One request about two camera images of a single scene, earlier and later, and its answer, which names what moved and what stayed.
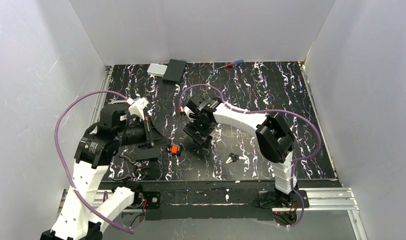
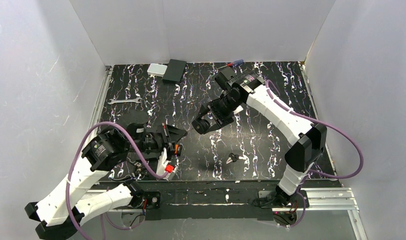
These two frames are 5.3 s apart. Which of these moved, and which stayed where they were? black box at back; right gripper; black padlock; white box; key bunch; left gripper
Moved: black padlock; left gripper; right gripper
Stayed: white box; key bunch; black box at back
